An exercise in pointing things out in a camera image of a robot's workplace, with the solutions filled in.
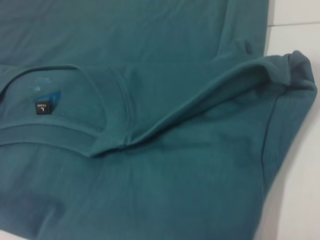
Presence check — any teal t-shirt with FREE print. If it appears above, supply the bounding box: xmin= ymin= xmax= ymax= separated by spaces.
xmin=0 ymin=0 xmax=320 ymax=240

